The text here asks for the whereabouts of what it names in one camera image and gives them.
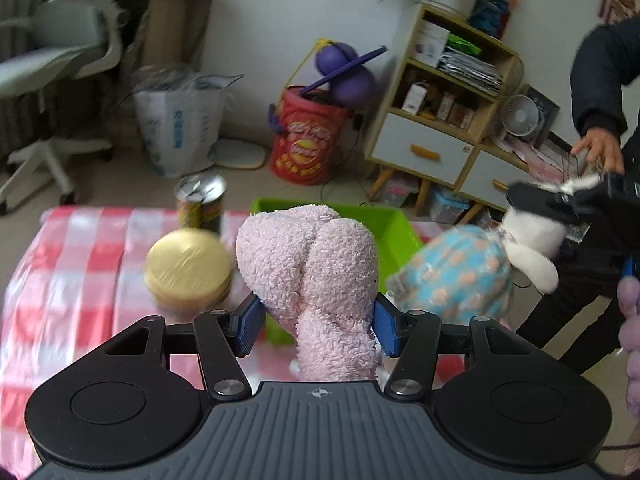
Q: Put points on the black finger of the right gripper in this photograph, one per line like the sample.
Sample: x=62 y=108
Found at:
x=556 y=206

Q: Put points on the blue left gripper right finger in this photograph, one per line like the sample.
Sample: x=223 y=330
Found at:
x=387 y=325

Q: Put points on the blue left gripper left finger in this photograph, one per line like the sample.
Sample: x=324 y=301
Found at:
x=245 y=324

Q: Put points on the pink plush toy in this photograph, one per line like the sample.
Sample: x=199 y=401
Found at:
x=316 y=272

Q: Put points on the white bunny blue dress plush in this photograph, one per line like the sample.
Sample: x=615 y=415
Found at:
x=468 y=271

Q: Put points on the person's hand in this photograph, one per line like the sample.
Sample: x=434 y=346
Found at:
x=601 y=146

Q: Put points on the green plastic bin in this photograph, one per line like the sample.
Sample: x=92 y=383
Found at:
x=395 y=238

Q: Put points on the gold lid snack jar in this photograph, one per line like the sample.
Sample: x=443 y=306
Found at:
x=188 y=270

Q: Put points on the low drawer cabinet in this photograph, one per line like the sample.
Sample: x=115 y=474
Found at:
x=488 y=175

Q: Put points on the small white desk fan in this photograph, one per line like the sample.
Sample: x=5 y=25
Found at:
x=520 y=117

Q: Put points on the drink can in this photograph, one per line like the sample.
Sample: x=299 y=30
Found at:
x=200 y=201

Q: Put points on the wooden shelf cabinet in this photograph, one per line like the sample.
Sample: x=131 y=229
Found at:
x=430 y=121

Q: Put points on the white floor scale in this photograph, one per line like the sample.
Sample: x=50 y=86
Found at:
x=239 y=154

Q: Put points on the pink checkered tablecloth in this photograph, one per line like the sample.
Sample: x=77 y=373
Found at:
x=79 y=283

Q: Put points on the red chips barrel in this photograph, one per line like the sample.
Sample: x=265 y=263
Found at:
x=306 y=130

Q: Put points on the white paper shopping bag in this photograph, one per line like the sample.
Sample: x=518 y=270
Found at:
x=179 y=112

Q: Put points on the purple bounce ball toy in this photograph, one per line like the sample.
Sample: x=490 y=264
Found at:
x=345 y=74

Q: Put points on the grey office chair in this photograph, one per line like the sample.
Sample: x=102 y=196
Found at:
x=74 y=39

